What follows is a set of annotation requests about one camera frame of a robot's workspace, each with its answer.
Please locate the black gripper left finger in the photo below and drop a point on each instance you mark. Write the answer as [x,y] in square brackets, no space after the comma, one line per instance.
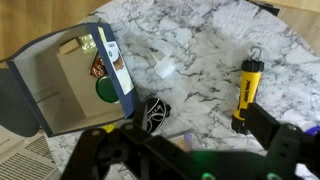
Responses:
[100,153]

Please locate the yellow black flashlight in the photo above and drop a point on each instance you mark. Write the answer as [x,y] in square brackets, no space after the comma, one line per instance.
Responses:
[248,86]

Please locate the grey plastic bin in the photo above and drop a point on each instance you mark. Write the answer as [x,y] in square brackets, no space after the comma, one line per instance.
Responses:
[43,86]

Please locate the light green packet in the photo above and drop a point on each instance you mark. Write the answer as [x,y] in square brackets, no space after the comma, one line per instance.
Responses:
[87,42]

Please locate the tan paper packet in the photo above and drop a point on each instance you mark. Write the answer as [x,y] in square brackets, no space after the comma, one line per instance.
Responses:
[69,47]

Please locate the green round lid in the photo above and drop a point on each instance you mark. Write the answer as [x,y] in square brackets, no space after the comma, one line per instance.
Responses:
[106,90]

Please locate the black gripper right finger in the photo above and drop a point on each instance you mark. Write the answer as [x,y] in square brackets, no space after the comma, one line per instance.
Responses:
[286,150]

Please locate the clear plastic wrapper piece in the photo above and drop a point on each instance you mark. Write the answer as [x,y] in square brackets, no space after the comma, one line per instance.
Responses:
[143,53]

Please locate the blue round scoop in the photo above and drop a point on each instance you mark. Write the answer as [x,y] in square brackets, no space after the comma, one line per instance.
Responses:
[313,131]

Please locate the black round pouch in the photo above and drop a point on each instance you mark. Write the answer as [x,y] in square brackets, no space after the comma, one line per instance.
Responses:
[156,113]

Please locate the red brown foil packet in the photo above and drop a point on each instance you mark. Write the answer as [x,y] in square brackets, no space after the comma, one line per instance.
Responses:
[98,68]

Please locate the white louvered wall vent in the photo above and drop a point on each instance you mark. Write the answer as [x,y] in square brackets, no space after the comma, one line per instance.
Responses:
[23,160]

